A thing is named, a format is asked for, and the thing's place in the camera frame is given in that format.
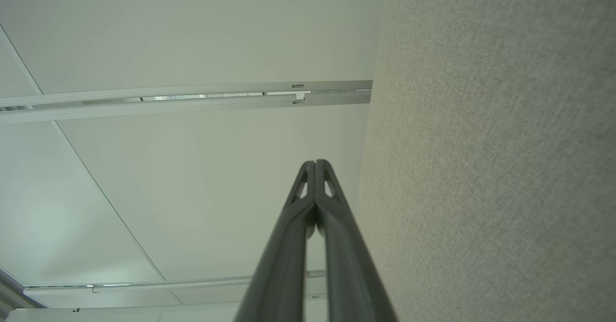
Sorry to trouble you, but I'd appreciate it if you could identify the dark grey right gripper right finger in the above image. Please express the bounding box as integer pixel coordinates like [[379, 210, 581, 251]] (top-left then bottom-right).
[[315, 159, 398, 322]]

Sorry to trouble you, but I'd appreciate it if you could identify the grey fabric sofa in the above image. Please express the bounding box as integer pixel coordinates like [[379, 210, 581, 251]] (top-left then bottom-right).
[[355, 0, 616, 322]]

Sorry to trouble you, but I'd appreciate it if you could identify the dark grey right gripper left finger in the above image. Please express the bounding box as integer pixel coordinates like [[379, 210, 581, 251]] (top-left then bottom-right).
[[234, 160, 317, 322]]

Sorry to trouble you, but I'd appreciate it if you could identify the thin white metal rail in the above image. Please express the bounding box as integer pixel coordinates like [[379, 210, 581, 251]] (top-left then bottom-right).
[[23, 270, 328, 309]]

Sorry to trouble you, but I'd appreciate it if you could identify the long white metal rail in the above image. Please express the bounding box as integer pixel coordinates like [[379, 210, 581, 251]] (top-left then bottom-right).
[[0, 80, 373, 124]]

